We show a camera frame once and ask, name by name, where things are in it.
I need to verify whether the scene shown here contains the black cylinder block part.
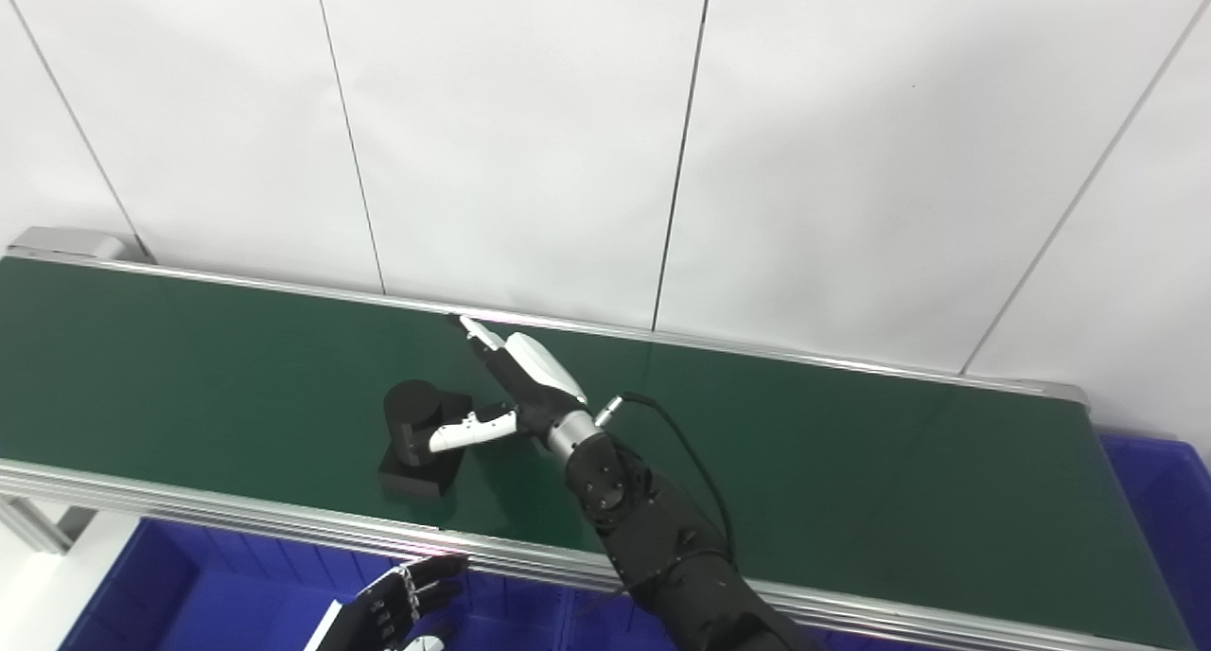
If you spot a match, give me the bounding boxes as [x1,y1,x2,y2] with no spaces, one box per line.
[377,378,475,501]

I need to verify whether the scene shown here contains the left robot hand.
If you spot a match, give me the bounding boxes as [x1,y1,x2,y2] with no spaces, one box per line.
[303,554,471,651]

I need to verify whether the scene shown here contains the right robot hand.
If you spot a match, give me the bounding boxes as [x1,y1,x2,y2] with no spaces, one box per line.
[429,314,606,466]

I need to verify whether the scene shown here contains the aluminium conveyor leg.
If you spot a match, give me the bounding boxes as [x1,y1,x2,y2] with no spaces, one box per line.
[0,493,97,554]

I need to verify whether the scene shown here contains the blue plastic bin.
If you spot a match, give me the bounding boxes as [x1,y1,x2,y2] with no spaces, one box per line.
[560,587,684,651]
[1096,430,1211,651]
[57,516,570,651]

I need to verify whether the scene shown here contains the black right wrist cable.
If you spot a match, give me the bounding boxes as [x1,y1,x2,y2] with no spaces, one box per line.
[594,392,741,616]

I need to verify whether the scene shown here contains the green conveyor belt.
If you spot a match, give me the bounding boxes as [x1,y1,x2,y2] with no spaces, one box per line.
[0,225,1211,651]
[0,256,1196,651]

